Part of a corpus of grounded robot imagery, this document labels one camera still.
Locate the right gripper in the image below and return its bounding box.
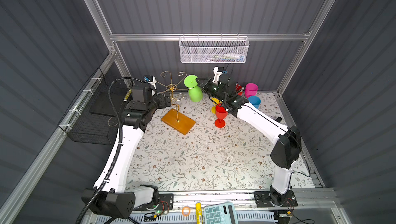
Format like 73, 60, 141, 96
196, 78, 226, 105

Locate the green wine glass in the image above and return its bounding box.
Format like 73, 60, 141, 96
184, 75, 203, 102

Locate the yellow wine glass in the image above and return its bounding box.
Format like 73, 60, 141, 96
210, 98, 220, 114

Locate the gold rack with wooden base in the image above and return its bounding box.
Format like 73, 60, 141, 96
157, 71, 196, 135

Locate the red-orange wine glass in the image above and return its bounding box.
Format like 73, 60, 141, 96
214, 104, 228, 128

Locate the pink wine glass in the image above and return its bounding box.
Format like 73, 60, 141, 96
245, 83, 258, 98

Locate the blue wine glass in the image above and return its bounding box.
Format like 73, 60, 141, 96
248, 96, 261, 109

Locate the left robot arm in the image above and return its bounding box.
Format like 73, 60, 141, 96
76, 75, 171, 224

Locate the yellow marker in basket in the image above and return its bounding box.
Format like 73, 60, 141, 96
123, 89, 132, 102

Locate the red pen cup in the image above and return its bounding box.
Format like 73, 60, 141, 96
236, 83, 244, 96

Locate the orange rubber band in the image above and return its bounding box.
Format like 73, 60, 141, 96
181, 206, 191, 217

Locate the yellow glue stick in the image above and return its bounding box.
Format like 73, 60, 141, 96
196, 202, 203, 224

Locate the calculator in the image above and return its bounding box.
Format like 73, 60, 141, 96
203, 202, 239, 224

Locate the white wire mesh basket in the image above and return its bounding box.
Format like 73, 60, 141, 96
178, 36, 250, 64

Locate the black wire basket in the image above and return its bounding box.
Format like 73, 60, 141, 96
58, 66, 121, 146

